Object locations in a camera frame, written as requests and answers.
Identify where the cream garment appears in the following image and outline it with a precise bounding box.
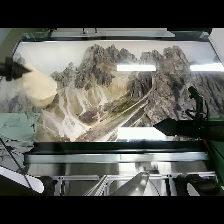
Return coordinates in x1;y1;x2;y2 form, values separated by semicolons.
16;63;58;108

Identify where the black cable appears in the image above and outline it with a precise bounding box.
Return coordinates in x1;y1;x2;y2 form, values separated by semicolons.
0;135;36;192

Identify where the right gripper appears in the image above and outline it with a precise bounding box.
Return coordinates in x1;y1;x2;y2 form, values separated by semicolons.
171;118;204;139

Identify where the silver frame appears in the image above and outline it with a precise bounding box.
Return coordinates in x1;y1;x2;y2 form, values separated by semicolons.
23;151;218;197

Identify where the white grey garment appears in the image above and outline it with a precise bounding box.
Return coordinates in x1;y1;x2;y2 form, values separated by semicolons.
0;137;35;168

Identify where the pale green garment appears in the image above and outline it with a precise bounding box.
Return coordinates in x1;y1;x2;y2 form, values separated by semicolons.
0;111;42;143

